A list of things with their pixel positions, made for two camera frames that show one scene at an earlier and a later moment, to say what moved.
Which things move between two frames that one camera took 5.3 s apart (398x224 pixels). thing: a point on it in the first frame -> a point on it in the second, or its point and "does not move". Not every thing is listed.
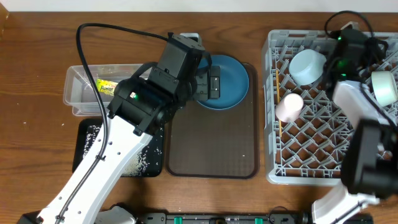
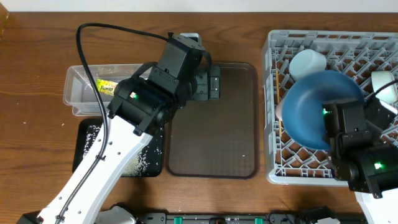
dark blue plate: x=234 y=82 -> x=304 y=101
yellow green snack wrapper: x=106 y=86 does not move
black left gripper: x=205 y=89 does not move
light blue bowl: x=306 y=66 does not move
